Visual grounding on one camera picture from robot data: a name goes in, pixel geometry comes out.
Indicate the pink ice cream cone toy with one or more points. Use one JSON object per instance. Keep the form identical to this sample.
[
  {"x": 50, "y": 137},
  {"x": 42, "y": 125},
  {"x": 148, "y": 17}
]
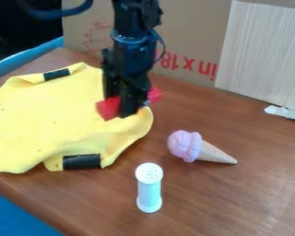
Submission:
[{"x": 187, "y": 146}]

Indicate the red rectangular block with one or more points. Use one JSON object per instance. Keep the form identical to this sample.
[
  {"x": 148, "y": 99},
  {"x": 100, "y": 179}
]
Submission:
[{"x": 107, "y": 109}]

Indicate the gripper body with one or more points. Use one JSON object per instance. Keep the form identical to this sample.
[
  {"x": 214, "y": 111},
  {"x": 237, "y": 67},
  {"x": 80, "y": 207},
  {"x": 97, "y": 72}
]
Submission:
[{"x": 129, "y": 61}]

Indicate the cardboard box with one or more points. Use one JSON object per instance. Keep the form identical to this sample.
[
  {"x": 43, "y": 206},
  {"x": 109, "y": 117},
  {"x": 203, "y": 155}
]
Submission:
[{"x": 191, "y": 30}]

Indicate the yellow cloth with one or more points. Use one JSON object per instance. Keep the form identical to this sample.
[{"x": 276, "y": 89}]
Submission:
[{"x": 43, "y": 120}]

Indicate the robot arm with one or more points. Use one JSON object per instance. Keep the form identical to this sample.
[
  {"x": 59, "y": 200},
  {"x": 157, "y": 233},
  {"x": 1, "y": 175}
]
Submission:
[{"x": 133, "y": 15}]

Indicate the light wooden board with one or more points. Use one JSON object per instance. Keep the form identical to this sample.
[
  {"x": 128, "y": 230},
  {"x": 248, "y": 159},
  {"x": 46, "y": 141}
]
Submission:
[{"x": 265, "y": 55}]

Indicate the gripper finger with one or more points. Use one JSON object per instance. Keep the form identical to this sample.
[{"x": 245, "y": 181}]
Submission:
[{"x": 131, "y": 104}]

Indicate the white toy salt shaker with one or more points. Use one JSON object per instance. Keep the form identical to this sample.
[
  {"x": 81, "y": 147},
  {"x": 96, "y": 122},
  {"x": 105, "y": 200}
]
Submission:
[{"x": 149, "y": 187}]

